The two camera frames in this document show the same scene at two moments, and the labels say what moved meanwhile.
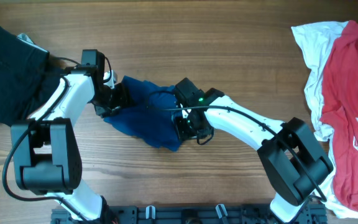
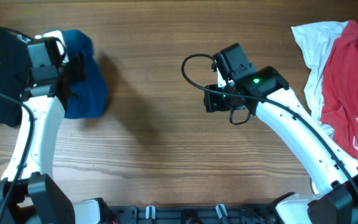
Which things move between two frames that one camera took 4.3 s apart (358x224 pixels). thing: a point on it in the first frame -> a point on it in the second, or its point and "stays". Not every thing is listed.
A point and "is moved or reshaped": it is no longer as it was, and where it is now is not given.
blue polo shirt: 150,115 is moved or reshaped
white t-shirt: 319,39 stays
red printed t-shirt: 350,80 stays
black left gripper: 117,101 -> 74,71
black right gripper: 181,128 -> 211,101
